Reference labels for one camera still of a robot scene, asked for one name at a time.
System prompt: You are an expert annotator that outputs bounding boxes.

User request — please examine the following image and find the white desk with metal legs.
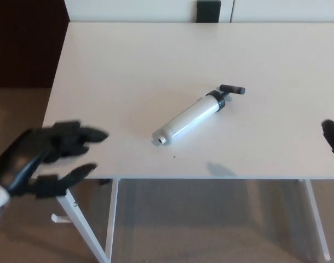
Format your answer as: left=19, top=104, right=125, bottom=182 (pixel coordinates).
left=42, top=22, right=334, bottom=263

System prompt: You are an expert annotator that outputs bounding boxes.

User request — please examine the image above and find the black rectangular panel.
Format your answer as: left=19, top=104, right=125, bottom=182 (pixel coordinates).
left=196, top=0, right=222, bottom=24

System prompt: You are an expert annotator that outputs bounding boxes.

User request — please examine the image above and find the dark brown wall panel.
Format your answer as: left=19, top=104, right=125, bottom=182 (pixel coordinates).
left=0, top=0, right=72, bottom=88

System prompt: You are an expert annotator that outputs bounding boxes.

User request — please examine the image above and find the white air pump black handle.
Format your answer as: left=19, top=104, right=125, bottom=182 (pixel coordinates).
left=152, top=84, right=246, bottom=146

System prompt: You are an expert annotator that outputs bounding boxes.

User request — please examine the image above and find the white cabinet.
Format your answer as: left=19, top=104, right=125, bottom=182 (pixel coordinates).
left=67, top=0, right=334, bottom=24

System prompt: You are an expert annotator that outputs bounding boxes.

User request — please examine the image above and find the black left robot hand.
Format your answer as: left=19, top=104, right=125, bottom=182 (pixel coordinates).
left=0, top=119, right=110, bottom=198

